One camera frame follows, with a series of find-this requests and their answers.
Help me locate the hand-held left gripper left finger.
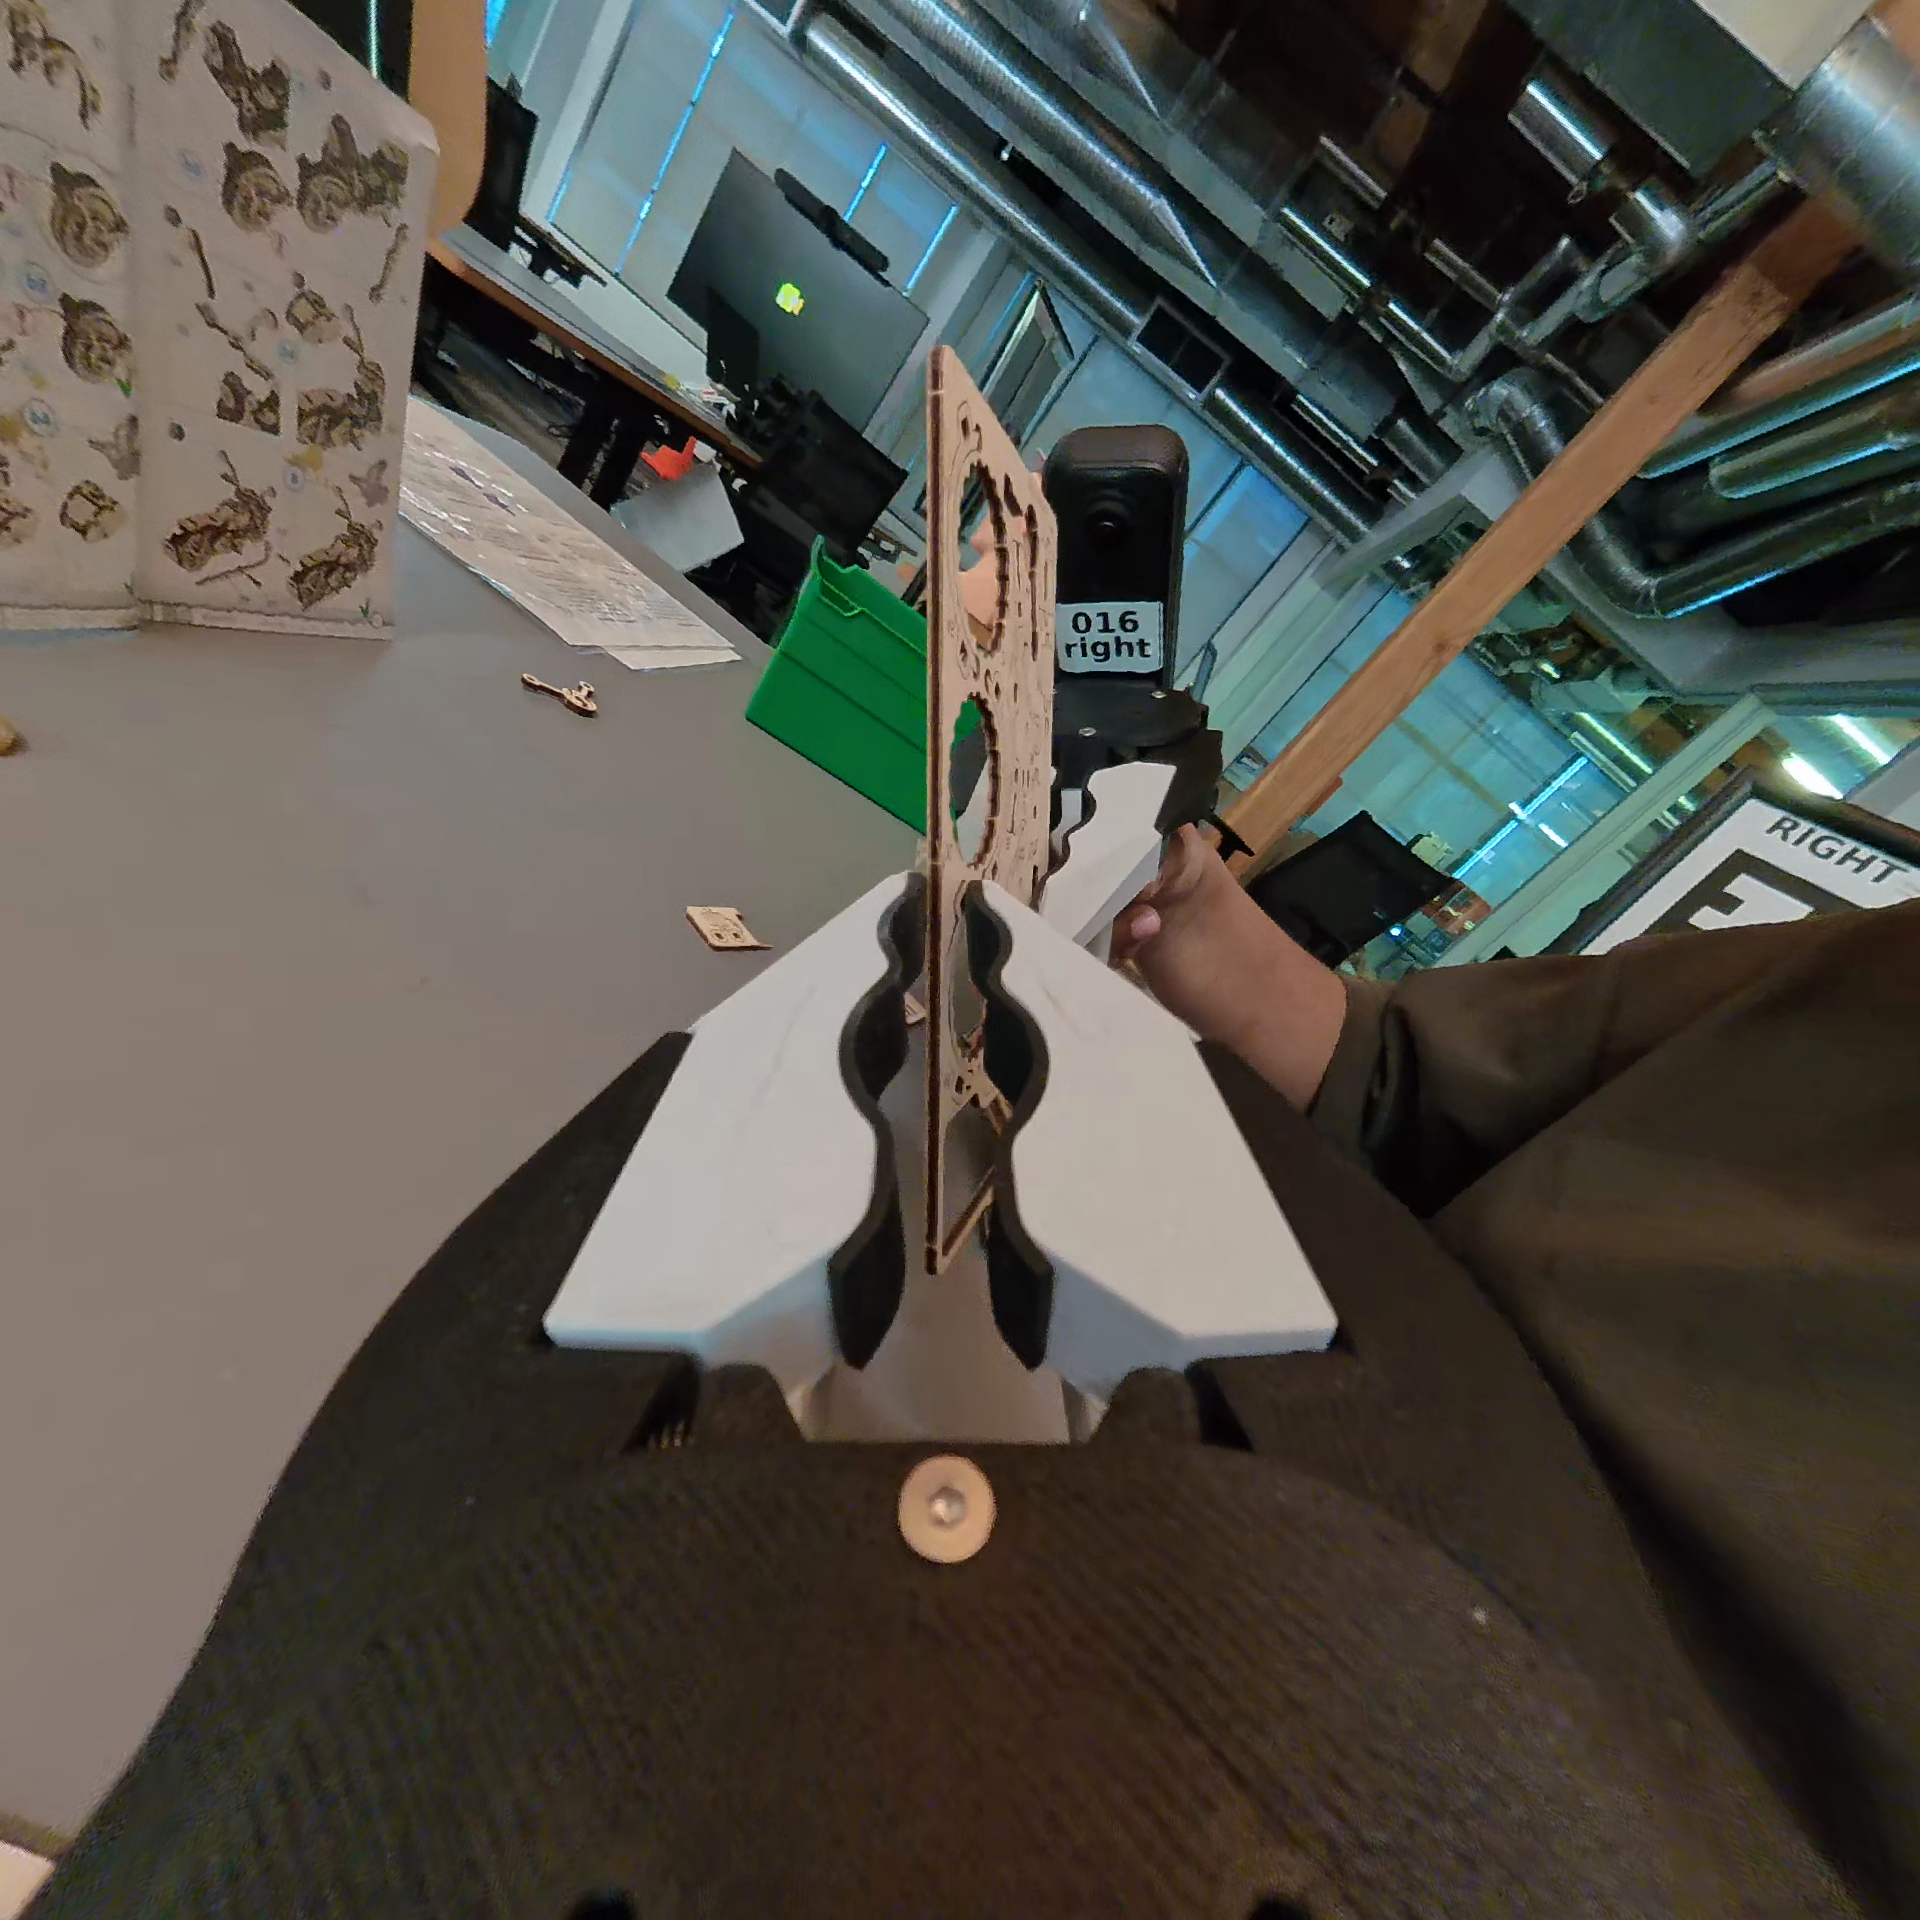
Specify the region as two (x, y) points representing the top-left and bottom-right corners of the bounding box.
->
(544, 872), (928, 1404)

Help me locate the person's olive sweater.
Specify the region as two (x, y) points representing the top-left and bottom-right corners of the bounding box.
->
(1410, 900), (1920, 1920)

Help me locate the person's right hand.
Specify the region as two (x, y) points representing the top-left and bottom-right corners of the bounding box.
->
(1110, 824), (1345, 1113)

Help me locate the grey desk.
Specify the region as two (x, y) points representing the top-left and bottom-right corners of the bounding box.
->
(0, 398), (963, 1846)

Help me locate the lettered marker poster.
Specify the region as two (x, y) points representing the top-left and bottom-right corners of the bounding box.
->
(1574, 772), (1920, 961)

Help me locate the wooden top office table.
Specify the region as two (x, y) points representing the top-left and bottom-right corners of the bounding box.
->
(428, 223), (768, 471)

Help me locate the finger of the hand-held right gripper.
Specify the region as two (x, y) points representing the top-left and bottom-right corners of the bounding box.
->
(1036, 760), (1181, 968)

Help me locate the clear plastic bag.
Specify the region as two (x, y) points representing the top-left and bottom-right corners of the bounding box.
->
(398, 398), (745, 672)

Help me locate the black wall screen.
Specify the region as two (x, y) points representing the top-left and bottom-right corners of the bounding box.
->
(667, 145), (933, 436)

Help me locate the wooden sheet with round holes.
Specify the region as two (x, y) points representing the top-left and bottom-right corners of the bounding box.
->
(921, 344), (1066, 1280)

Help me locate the tan edged panel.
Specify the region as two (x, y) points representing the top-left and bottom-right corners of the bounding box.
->
(406, 0), (494, 278)

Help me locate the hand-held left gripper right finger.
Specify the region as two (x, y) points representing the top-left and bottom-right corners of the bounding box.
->
(963, 883), (1339, 1419)

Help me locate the printed instruction booklet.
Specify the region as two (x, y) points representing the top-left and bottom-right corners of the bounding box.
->
(0, 0), (441, 641)

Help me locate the wooden beam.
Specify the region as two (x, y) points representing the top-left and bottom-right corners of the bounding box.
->
(1222, 193), (1877, 886)

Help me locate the green plastic bin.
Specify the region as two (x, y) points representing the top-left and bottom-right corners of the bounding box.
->
(745, 537), (940, 833)

